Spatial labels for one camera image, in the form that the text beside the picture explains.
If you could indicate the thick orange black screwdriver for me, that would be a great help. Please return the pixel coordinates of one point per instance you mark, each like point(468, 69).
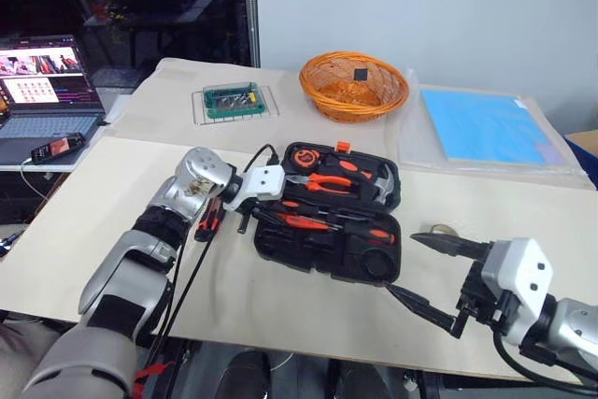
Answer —
point(374, 233)

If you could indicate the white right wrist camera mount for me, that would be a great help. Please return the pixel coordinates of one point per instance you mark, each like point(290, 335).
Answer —
point(518, 273)

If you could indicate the green bit set box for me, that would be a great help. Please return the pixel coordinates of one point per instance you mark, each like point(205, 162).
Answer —
point(275, 104)

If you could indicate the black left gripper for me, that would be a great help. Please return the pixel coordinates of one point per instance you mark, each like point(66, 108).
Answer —
point(260, 211)

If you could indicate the black smartphone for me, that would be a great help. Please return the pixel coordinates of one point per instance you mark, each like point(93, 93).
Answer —
point(58, 147)

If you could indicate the black plastic tool case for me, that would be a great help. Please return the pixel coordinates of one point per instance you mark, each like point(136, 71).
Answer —
point(327, 249)

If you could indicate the small tape roll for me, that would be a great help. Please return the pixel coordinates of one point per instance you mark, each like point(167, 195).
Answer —
point(441, 229)

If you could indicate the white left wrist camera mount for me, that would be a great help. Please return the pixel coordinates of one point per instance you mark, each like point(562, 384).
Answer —
point(264, 182)

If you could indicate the orange wicker basket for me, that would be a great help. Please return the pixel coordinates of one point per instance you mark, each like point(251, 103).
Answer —
point(327, 95)

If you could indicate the blue sheet pad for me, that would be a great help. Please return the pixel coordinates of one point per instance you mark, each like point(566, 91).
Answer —
point(486, 125)

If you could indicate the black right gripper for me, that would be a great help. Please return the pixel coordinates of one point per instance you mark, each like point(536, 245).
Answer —
point(479, 301)

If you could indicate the grey open laptop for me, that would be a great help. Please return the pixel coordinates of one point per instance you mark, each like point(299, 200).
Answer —
point(46, 100)

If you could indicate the black red screwdriver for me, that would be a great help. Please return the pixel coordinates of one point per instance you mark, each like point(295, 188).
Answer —
point(209, 220)

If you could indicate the grey metal window post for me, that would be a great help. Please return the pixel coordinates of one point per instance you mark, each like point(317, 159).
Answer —
point(252, 6)

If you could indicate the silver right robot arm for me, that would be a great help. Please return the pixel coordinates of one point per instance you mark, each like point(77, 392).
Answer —
point(574, 324)

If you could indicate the brown cardboard box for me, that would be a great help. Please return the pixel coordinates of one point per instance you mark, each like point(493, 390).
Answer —
point(584, 142)

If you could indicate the small black square piece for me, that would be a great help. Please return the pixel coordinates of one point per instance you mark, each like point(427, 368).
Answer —
point(360, 75)

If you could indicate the dark rounded shape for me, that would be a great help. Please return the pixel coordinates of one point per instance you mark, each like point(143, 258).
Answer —
point(245, 375)

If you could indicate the orange black tape measure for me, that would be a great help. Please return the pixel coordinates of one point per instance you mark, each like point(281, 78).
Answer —
point(306, 157)

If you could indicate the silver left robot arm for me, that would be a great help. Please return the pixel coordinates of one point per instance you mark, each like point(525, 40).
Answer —
point(117, 268)

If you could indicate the green screwdriver bit box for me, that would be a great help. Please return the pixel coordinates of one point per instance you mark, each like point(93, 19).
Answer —
point(233, 101)

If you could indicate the orange black utility knife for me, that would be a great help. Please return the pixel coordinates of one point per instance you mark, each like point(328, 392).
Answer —
point(350, 167)

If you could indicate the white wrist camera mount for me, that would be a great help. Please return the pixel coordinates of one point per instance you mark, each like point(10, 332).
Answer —
point(264, 182)
point(518, 273)

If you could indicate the blue sheet in plastic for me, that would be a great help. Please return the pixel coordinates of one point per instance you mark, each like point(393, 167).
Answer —
point(416, 146)

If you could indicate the steel claw hammer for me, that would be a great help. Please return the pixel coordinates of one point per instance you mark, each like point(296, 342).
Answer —
point(380, 181)

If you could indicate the orange black slim screwdriver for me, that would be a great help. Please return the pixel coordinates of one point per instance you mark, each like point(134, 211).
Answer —
point(299, 220)

